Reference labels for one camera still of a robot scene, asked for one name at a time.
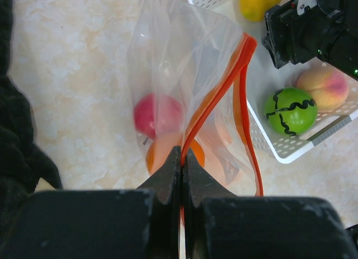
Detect red apple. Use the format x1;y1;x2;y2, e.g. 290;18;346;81
133;93;183;139

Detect green toy watermelon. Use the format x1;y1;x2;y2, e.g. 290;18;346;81
264;87;318;136

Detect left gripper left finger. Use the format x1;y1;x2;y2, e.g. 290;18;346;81
1;147;181;258

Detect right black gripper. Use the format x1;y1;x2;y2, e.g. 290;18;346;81
262;0;357;69

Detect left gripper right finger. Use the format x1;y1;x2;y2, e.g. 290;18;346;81
182;152;357;258

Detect peach fruit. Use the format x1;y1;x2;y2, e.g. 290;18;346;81
296;67;349;112

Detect white plastic basket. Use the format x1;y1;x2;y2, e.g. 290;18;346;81
188;0;357;164

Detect clear zip top bag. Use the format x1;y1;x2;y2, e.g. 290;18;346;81
126;0;265;198

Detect orange fruit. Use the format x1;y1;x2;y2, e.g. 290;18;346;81
145;132;205;175

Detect black floral pillow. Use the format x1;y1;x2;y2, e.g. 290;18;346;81
1;0;63;239

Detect yellow lemon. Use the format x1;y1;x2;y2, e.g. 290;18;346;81
239;0;281;22

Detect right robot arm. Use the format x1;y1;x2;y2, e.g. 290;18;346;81
262;0;357;79

